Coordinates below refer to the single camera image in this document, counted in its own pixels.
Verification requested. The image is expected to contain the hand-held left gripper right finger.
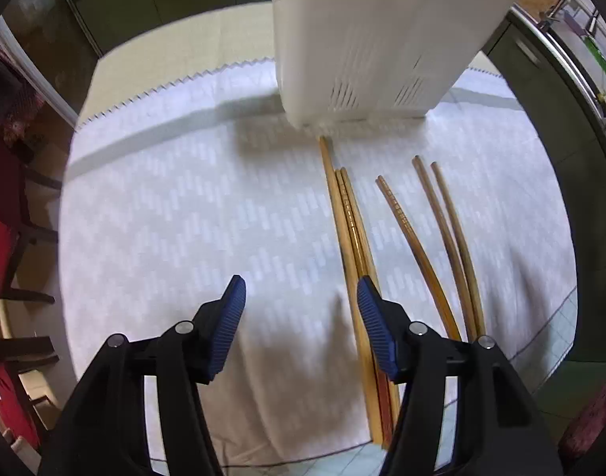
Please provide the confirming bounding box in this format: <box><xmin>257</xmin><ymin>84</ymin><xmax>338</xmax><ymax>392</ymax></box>
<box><xmin>356</xmin><ymin>276</ymin><xmax>564</xmax><ymax>476</ymax></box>

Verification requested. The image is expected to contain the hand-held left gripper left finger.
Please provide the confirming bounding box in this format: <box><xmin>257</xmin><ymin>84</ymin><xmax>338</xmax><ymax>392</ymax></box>
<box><xmin>37</xmin><ymin>274</ymin><xmax>247</xmax><ymax>476</ymax></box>

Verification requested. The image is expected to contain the long wooden chopstick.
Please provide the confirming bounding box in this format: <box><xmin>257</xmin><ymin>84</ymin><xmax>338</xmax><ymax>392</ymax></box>
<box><xmin>318</xmin><ymin>136</ymin><xmax>384</xmax><ymax>446</ymax></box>

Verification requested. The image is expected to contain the white slotted utensil holder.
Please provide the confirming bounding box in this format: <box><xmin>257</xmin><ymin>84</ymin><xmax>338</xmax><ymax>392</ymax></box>
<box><xmin>270</xmin><ymin>0</ymin><xmax>525</xmax><ymax>131</ymax></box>

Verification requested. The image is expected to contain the white patterned tablecloth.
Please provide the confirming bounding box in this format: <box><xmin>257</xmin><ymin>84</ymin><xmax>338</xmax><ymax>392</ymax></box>
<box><xmin>59</xmin><ymin>57</ymin><xmax>579</xmax><ymax>463</ymax></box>

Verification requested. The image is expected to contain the dark wooden chair red cushion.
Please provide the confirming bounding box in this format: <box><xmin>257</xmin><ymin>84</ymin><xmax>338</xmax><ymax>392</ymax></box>
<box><xmin>0</xmin><ymin>336</ymin><xmax>62</xmax><ymax>453</ymax></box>
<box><xmin>0</xmin><ymin>121</ymin><xmax>63</xmax><ymax>305</ymax></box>

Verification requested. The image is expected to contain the red patterned seat cushion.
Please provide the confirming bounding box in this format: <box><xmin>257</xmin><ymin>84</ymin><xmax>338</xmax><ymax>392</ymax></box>
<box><xmin>557</xmin><ymin>371</ymin><xmax>606</xmax><ymax>463</ymax></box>

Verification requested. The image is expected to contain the green base cabinet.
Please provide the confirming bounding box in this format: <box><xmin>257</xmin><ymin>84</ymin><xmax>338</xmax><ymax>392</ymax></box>
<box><xmin>481</xmin><ymin>10</ymin><xmax>606</xmax><ymax>364</ymax></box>

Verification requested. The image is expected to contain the pale checked table cover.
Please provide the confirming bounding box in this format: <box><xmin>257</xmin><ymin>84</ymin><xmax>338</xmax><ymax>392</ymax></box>
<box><xmin>73</xmin><ymin>2</ymin><xmax>580</xmax><ymax>476</ymax></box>

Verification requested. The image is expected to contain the red patterned cloth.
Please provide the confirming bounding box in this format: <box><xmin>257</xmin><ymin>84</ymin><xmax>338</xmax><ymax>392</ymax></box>
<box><xmin>0</xmin><ymin>35</ymin><xmax>46</xmax><ymax>147</ymax></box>

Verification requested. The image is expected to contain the green kitchen cabinet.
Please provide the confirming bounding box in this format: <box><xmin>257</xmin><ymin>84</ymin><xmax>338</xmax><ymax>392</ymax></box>
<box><xmin>55</xmin><ymin>0</ymin><xmax>275</xmax><ymax>56</ymax></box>

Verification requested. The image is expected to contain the steel kitchen counter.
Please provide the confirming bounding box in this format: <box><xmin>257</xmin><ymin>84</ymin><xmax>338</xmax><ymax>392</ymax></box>
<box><xmin>510</xmin><ymin>2</ymin><xmax>606</xmax><ymax>169</ymax></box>

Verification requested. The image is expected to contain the glass sliding door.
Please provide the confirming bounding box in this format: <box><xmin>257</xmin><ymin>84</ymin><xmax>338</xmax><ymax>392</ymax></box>
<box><xmin>0</xmin><ymin>0</ymin><xmax>102</xmax><ymax>127</ymax></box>

